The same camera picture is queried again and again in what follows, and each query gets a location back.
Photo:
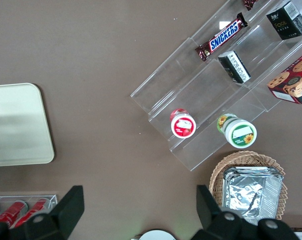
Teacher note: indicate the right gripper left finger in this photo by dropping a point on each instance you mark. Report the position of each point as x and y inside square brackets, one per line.
[66, 212]

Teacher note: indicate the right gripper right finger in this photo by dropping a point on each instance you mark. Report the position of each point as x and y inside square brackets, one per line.
[210, 215]

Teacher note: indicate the light tan wicker basket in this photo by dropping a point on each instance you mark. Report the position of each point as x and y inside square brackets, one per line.
[216, 175]

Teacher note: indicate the beige plastic tray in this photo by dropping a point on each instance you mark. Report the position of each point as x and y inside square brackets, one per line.
[18, 125]

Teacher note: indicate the clear acrylic bottle rack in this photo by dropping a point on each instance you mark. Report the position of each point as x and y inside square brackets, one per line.
[53, 200]

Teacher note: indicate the red cola bottle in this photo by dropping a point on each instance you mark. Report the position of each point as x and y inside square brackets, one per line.
[32, 211]
[9, 212]

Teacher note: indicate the silver foil container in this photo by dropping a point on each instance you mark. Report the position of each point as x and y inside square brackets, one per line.
[250, 195]

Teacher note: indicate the green label white-lid jar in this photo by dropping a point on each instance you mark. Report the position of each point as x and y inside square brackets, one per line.
[240, 132]

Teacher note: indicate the red label white-lid jar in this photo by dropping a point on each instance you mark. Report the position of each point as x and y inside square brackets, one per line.
[183, 125]

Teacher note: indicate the clear acrylic stepped stand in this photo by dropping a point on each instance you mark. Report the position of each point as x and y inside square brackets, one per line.
[185, 90]

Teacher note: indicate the small black box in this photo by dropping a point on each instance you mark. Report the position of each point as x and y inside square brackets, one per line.
[234, 67]
[288, 20]

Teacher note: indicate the red cookie box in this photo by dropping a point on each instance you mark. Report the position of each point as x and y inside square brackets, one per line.
[293, 82]

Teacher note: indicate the Snickers chocolate bar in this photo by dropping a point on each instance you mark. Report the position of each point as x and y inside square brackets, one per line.
[250, 3]
[223, 37]

